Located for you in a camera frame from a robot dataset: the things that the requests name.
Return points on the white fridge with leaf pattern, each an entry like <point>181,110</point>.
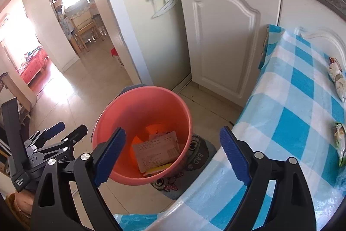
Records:
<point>140,17</point>

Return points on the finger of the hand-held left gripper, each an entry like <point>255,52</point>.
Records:
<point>69,141</point>
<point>54,129</point>

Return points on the red bed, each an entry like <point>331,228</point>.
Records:
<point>32,66</point>

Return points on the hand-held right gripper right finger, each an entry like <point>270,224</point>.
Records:
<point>233,155</point>

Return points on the pink plastic bucket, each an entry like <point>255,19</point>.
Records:
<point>151,106</point>

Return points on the light wooden furniture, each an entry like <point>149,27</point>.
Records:
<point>24,101</point>

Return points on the blue white checked tablecloth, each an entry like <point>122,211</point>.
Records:
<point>297,112</point>

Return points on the green snack packet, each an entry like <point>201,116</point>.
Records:
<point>341,139</point>

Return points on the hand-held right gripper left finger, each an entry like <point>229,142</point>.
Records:
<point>110,158</point>

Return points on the red white bag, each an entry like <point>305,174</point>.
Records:
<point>117,56</point>

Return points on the owl cartoon floor mat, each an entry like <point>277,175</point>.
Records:
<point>197,155</point>

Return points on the white kitchen cabinet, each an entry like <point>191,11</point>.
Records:
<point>224,44</point>

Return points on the white red wrapper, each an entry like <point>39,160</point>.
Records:
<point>336,74</point>

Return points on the yellow wrapper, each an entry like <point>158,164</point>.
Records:
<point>158,169</point>

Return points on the wooden chair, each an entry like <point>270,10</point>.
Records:
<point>85,30</point>

